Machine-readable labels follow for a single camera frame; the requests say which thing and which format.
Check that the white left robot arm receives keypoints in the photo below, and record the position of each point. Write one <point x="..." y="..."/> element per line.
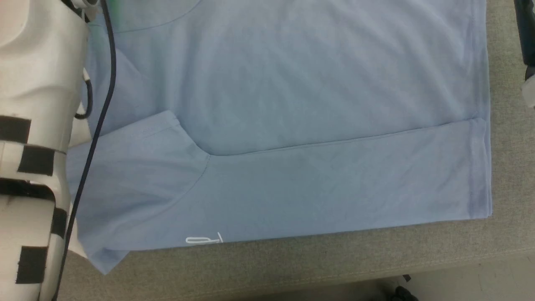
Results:
<point x="37" y="62"/>

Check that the light blue t-shirt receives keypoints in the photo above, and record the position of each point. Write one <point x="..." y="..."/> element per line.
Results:
<point x="292" y="104"/>

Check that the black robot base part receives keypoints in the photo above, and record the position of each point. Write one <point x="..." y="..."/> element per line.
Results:
<point x="404" y="290"/>

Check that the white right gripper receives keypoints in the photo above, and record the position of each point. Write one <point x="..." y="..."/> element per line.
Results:
<point x="530" y="94"/>

